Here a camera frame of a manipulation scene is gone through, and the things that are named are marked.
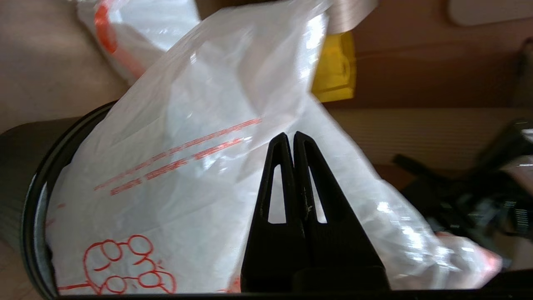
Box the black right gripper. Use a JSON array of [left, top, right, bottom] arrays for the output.
[[394, 154, 533, 267]]

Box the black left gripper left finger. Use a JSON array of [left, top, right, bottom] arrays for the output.
[[240, 132, 311, 292]]

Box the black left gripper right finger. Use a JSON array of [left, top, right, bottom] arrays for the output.
[[293, 131, 390, 292]]

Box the white red-printed plastic bag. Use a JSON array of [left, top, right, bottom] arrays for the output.
[[45, 0, 503, 292]]

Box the black round trash bin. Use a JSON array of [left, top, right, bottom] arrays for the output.
[[0, 101, 119, 298]]

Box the yellow bag with black handle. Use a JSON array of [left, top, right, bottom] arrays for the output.
[[311, 32, 357, 103]]

